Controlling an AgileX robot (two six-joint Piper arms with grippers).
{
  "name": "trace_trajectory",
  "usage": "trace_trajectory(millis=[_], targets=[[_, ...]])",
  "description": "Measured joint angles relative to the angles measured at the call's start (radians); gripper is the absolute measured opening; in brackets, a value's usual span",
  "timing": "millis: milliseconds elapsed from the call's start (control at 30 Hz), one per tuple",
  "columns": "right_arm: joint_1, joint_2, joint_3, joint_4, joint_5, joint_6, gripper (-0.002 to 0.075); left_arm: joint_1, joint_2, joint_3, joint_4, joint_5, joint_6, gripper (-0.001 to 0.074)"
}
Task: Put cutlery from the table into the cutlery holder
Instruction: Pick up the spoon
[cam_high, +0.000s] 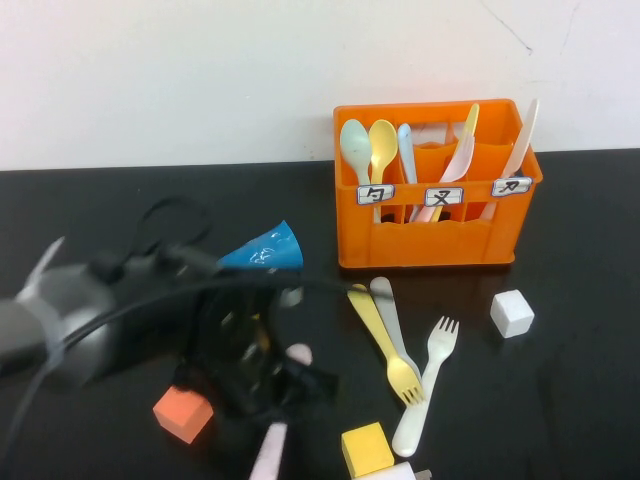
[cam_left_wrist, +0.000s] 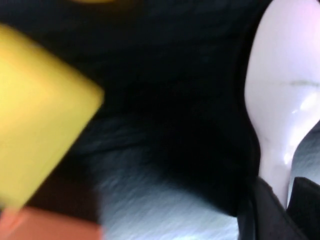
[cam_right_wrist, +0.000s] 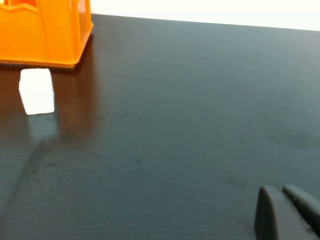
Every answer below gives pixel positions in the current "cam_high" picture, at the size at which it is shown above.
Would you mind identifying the blue plastic cone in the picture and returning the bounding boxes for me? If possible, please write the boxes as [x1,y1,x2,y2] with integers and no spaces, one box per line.
[216,219,305,275]

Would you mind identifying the white foam cube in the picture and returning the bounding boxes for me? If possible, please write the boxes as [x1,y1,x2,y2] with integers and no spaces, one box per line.
[489,288,536,340]

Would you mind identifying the cream plastic knife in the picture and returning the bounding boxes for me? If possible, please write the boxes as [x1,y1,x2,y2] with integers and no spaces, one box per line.
[479,98,541,222]

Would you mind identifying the yellow plastic fork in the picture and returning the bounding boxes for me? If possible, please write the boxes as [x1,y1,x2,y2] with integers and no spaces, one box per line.
[346,283,427,407]

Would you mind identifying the pale green plastic spoon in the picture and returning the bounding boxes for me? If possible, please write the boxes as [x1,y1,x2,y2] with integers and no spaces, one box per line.
[339,118,382,224]

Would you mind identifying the grey plastic knife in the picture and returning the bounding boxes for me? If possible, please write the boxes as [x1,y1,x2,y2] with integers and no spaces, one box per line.
[369,276,424,387]

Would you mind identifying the white plastic fork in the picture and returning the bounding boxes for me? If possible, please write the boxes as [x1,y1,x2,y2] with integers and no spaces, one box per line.
[390,315,461,459]

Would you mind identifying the paper label marked 勺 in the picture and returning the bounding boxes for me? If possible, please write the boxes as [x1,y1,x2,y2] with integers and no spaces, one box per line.
[355,183,397,207]

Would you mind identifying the paper label marked 叉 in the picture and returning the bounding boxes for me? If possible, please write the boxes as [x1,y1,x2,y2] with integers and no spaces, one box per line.
[424,186,465,208]

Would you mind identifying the yellow plastic spoon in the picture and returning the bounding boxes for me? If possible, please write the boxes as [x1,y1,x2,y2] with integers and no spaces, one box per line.
[367,118,400,185]

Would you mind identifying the white zip tie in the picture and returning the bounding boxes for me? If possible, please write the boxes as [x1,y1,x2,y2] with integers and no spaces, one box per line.
[19,236,69,384]

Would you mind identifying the white foam block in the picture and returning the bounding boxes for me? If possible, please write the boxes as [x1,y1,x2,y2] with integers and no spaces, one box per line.
[351,461,434,480]

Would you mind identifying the light blue plastic utensil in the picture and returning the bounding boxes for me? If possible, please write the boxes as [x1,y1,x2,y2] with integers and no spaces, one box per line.
[396,122,421,224]

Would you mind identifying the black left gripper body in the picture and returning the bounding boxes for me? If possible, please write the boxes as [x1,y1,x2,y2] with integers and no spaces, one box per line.
[192,285,284,419]

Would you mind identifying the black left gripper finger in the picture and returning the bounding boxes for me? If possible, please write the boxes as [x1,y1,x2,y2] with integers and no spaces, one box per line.
[238,382,287,429]
[292,364,342,409]

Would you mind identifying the yellow plastic utensil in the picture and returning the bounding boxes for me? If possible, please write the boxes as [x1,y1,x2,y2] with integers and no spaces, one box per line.
[428,102,481,224]

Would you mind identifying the yellow foam cube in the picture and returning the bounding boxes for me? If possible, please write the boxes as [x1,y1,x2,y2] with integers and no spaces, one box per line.
[340,421,397,479]

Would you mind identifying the orange foam cube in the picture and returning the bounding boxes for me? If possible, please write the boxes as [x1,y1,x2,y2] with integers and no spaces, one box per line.
[151,384,215,445]

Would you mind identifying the thin black cable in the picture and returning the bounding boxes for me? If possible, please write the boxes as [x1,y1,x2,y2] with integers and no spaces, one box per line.
[127,197,214,261]

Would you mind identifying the orange plastic cutlery holder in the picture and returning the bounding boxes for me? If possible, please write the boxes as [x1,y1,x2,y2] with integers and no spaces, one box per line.
[333,98,544,270]

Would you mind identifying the paper label marked 刀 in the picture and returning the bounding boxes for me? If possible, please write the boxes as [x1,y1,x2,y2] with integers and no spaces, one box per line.
[490,176,533,198]

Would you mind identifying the thick black cable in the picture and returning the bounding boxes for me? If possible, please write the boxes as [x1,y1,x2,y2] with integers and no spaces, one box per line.
[0,276,351,480]

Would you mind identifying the pale pink plastic fork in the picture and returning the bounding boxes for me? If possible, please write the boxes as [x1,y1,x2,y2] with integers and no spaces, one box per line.
[412,135,475,225]

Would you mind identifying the pale pink plastic spoon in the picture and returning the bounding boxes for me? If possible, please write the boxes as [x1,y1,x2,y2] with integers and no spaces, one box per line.
[248,343,314,480]

